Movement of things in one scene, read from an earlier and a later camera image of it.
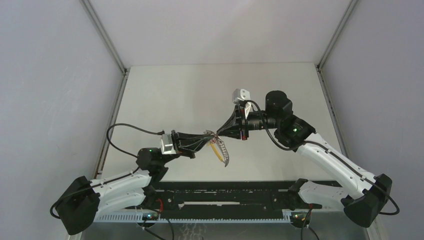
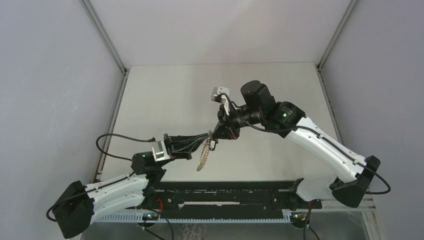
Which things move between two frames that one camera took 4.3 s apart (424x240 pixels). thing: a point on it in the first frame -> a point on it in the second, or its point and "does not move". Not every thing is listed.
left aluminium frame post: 117,102 does not move
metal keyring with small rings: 213,142 -> 206,146
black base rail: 249,198 does not move
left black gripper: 186,138 does not move
